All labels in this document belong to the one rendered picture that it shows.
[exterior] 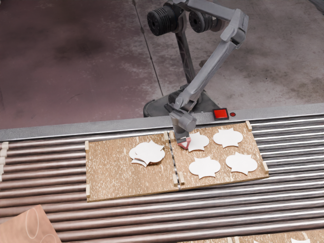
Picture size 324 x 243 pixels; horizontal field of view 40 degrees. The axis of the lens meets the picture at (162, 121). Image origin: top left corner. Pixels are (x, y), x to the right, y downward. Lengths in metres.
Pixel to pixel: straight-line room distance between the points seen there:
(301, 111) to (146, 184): 0.94
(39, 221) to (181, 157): 0.71
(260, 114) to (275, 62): 1.92
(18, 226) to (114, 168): 0.51
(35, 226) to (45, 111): 2.10
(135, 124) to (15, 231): 0.83
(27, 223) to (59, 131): 0.64
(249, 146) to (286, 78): 1.99
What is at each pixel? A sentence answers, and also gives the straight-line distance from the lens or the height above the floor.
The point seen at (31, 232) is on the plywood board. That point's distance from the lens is 1.85.
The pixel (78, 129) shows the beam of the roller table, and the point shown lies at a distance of 2.33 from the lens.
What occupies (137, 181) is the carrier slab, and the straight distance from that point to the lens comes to 2.04.
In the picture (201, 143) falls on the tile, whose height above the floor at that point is 0.95.
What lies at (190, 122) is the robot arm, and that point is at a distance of 1.96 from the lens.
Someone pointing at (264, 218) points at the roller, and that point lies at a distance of 1.97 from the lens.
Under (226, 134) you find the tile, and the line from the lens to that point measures 2.21.
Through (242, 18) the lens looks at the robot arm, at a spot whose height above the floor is 1.51.
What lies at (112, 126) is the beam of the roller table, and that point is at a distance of 2.31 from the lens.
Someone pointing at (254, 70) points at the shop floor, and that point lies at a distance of 4.15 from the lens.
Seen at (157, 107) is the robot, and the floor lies 0.24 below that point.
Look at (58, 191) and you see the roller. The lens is 2.10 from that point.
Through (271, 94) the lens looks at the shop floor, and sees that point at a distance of 3.92.
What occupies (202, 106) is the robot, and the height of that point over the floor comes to 0.24.
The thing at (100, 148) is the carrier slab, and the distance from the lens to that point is 2.19.
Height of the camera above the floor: 2.55
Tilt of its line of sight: 45 degrees down
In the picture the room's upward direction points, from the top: 2 degrees counter-clockwise
